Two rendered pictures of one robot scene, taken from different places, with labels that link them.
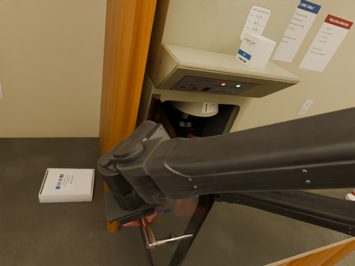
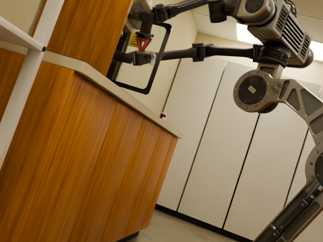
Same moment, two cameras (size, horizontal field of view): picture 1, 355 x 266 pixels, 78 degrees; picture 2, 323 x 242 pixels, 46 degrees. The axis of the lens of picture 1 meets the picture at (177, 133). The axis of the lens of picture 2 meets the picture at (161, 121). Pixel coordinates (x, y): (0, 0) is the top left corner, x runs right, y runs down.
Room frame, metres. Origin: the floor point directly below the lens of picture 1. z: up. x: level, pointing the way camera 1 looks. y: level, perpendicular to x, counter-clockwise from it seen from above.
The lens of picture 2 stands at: (-1.21, 1.26, 0.73)
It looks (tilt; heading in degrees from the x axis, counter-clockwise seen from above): 5 degrees up; 314
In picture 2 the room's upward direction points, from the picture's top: 19 degrees clockwise
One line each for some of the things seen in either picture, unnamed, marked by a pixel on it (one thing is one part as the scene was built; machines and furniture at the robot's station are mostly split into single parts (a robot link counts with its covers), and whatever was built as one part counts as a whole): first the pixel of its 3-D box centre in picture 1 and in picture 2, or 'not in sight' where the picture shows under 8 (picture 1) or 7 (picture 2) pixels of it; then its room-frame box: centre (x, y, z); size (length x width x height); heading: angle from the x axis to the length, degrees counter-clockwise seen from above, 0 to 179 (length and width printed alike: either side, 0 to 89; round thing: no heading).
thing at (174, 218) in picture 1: (157, 199); (134, 52); (0.35, 0.00, 1.19); 0.30 x 0.01 x 0.40; 30
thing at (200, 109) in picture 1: (195, 95); not in sight; (0.67, -0.02, 1.34); 0.18 x 0.18 x 0.05
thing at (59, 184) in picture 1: (69, 184); not in sight; (0.49, 0.31, 0.96); 0.16 x 0.12 x 0.04; 113
